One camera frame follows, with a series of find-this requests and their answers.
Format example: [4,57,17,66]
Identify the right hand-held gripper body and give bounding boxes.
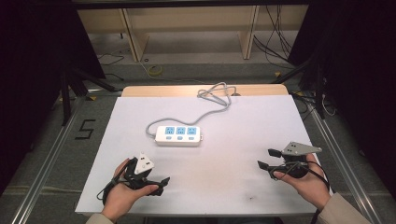
[273,141,323,179]

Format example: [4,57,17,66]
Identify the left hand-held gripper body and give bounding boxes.
[124,152,156,190]

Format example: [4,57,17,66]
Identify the person's right hand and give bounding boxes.
[273,153,332,212]

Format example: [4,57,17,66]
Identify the person's left hand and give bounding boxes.
[101,158,160,223]

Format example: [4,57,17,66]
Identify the black metal stand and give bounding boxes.
[60,66,123,127]
[273,46,329,119]

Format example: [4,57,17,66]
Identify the yellow tape roll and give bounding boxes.
[148,64,163,77]

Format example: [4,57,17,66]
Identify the wooden shelf unit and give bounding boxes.
[77,4,310,63]

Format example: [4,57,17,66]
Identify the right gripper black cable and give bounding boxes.
[268,160,331,224]

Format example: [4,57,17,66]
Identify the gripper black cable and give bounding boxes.
[96,159,136,207]
[268,160,331,224]

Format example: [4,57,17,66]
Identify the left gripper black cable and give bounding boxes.
[96,159,136,207]

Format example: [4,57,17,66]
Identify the white power strip with cable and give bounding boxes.
[145,81,241,139]

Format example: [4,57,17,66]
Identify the thin black floor cable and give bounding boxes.
[96,49,126,82]

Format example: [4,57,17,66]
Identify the black floor cables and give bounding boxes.
[252,4,296,70]

